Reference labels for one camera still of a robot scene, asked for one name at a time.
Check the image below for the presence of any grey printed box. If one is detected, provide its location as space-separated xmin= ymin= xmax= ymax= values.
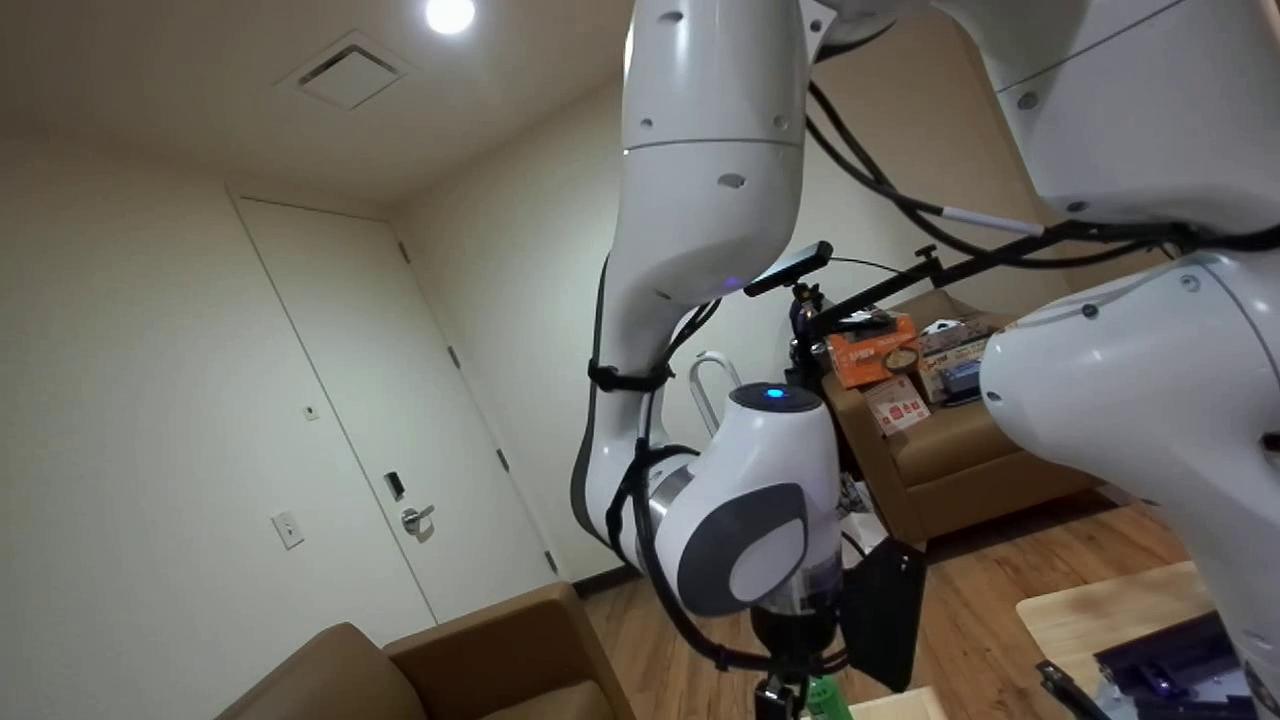
xmin=916 ymin=332 xmax=999 ymax=408

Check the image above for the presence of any green plastic bottle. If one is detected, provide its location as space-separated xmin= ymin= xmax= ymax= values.
xmin=804 ymin=673 xmax=855 ymax=720

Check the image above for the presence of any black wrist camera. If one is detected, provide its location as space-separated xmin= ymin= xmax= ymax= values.
xmin=837 ymin=537 xmax=931 ymax=698

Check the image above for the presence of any black stereo camera bar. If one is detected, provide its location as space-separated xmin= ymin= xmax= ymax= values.
xmin=739 ymin=237 xmax=839 ymax=300

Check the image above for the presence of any white room door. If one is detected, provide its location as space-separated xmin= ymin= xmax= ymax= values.
xmin=231 ymin=195 xmax=566 ymax=630

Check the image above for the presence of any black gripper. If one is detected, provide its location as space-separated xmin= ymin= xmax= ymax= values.
xmin=750 ymin=605 xmax=845 ymax=720

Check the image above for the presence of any white box with red label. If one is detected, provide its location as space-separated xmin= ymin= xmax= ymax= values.
xmin=859 ymin=378 xmax=935 ymax=442

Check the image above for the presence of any black camera boom stand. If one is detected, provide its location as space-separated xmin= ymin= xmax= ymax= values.
xmin=785 ymin=217 xmax=1178 ymax=392

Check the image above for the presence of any brown cardboard box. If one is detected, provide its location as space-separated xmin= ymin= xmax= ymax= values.
xmin=211 ymin=579 xmax=641 ymax=720

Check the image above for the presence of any orange cardboard box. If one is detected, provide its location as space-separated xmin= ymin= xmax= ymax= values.
xmin=826 ymin=324 xmax=923 ymax=392

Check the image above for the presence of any brown leather armchair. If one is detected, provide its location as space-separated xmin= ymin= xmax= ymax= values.
xmin=818 ymin=314 xmax=1114 ymax=553

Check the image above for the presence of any wooden robot mounting table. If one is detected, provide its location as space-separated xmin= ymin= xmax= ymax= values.
xmin=1011 ymin=555 xmax=1219 ymax=720

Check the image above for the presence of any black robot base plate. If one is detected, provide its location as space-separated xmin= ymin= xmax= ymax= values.
xmin=1038 ymin=611 xmax=1262 ymax=720

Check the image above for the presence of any round ceiling light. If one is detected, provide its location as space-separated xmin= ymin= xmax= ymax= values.
xmin=421 ymin=0 xmax=480 ymax=46

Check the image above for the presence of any square ceiling vent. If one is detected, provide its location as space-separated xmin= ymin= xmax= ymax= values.
xmin=280 ymin=31 xmax=409 ymax=115

